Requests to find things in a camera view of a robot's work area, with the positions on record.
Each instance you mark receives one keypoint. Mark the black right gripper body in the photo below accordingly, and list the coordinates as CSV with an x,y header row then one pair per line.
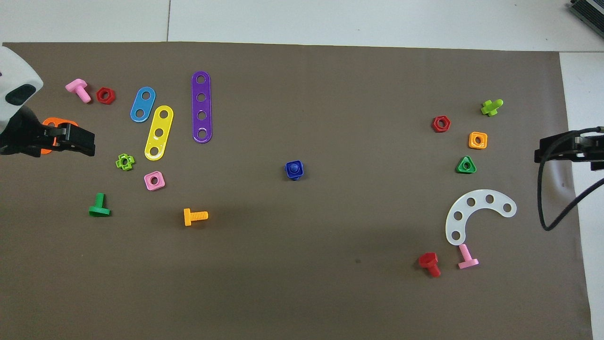
x,y
592,147

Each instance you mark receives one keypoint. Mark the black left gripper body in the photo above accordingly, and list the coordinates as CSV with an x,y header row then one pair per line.
x,y
23,137

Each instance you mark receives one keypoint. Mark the blue square plastic nut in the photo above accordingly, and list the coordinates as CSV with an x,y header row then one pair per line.
x,y
288,171

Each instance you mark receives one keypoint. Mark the blue triangle-head plastic screw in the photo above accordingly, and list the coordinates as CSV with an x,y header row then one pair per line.
x,y
294,167

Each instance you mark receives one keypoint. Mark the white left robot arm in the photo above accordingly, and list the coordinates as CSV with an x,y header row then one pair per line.
x,y
14,71

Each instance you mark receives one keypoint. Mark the green cross-shaped plastic nut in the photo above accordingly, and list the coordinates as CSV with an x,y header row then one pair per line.
x,y
119,163

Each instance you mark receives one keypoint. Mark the red hexagonal plastic nut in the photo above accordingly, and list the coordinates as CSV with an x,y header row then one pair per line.
x,y
99,96
434,124

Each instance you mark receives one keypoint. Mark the pink plastic screw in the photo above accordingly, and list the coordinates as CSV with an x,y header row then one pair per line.
x,y
465,252
77,87

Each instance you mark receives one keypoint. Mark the green plastic screw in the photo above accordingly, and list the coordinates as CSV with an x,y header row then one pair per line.
x,y
99,200

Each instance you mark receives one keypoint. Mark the lime cross-head plastic screw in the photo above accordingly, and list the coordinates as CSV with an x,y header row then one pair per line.
x,y
490,107

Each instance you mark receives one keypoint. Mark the pink square plastic nut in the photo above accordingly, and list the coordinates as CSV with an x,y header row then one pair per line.
x,y
148,185

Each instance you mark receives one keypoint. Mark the orange square plastic nut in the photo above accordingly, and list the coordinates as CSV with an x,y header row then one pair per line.
x,y
471,144

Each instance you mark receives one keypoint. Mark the green triangular plastic nut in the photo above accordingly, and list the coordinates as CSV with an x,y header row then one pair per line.
x,y
460,169

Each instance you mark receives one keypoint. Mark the orange plastic screw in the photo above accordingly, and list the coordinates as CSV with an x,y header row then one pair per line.
x,y
198,216

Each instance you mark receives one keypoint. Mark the red hex-head plastic screw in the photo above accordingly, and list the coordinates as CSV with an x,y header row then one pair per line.
x,y
428,260

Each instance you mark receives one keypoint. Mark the orange heart-shaped plastic plate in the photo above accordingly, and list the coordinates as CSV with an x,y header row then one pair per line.
x,y
52,122

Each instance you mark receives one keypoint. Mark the blue two-hole plastic plate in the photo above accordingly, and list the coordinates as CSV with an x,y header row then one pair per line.
x,y
142,105

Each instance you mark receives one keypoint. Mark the yellow three-hole plastic plate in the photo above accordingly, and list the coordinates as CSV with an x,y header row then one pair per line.
x,y
161,123

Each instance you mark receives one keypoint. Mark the white curved five-hole plate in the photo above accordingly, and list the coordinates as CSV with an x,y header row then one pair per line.
x,y
480,199

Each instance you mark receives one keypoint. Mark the purple four-hole plastic plate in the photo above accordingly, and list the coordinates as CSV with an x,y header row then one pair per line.
x,y
201,106

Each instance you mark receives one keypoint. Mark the black ribbed device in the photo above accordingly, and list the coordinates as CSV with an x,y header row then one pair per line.
x,y
590,12

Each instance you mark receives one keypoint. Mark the brown paper table mat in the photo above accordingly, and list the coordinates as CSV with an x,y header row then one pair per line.
x,y
302,259

